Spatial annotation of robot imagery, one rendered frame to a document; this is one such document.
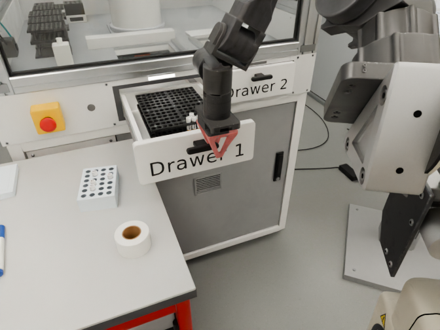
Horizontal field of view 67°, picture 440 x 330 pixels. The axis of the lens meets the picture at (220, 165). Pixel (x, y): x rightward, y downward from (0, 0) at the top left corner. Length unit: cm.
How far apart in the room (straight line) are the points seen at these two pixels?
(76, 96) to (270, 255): 114
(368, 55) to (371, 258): 149
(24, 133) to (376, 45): 94
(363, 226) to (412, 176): 159
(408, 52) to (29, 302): 68
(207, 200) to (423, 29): 114
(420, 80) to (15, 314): 68
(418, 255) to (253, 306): 83
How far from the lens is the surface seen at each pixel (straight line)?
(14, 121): 108
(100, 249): 76
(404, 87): 29
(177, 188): 129
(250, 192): 146
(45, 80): 102
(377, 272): 173
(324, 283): 166
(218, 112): 67
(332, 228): 189
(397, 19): 36
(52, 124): 99
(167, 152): 76
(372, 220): 195
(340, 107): 34
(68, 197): 91
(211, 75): 64
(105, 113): 106
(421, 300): 56
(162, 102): 97
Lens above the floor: 131
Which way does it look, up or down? 36 degrees down
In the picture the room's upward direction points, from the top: straight up
